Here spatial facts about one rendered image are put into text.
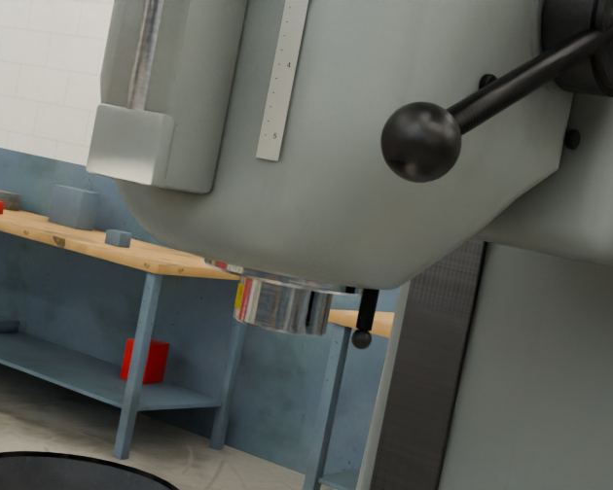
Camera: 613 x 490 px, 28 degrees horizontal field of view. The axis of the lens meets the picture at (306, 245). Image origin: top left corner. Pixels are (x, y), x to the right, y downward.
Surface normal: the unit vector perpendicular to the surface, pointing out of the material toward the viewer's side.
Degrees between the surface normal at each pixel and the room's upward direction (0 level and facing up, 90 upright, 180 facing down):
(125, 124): 90
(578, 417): 90
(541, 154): 90
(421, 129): 75
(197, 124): 90
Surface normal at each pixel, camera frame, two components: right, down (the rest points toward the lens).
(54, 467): 0.36, 0.06
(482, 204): 0.61, 0.62
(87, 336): -0.59, -0.07
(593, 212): -0.16, 0.02
